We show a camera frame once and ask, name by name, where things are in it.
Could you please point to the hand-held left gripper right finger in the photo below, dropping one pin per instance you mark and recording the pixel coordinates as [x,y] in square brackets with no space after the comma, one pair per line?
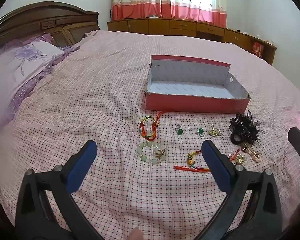
[215,165]

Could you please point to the long wooden cabinet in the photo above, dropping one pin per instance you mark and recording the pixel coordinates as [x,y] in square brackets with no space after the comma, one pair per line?
[182,26]

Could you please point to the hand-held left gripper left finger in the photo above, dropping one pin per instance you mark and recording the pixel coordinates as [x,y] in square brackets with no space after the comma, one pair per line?
[82,165]

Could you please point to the purple floral pillow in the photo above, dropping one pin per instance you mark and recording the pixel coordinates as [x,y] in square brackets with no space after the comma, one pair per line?
[22,62]

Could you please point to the pink checked bedspread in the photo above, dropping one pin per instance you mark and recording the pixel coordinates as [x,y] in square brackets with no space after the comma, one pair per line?
[102,85]

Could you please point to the brown wooden headboard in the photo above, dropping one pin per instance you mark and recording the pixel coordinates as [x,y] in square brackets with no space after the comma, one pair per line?
[40,17]

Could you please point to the gold brooch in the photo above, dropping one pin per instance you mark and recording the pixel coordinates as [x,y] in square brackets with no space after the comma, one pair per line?
[213,132]

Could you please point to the small red box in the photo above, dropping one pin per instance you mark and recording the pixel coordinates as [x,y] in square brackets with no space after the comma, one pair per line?
[257,50]

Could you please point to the person's left hand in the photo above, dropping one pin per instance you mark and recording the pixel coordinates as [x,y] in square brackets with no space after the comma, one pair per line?
[135,233]

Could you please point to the gold and pink hair clip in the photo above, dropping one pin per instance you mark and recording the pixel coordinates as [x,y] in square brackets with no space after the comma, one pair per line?
[252,153]

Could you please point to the red cardboard box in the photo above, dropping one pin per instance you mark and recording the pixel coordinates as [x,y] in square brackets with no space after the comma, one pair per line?
[190,103]

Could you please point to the cream and pink curtain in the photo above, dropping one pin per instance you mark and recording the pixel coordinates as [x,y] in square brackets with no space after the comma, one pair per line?
[140,0]

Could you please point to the white tissue pack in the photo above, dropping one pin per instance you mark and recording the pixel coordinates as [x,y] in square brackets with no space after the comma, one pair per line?
[271,41]

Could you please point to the small gold ornament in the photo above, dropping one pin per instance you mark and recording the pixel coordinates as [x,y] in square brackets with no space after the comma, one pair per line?
[240,159]

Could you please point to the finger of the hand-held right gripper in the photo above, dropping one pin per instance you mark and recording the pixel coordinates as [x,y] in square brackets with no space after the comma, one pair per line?
[298,142]

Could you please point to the black feathered hair clip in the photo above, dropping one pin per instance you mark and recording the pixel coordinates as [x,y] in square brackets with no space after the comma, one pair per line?
[247,123]

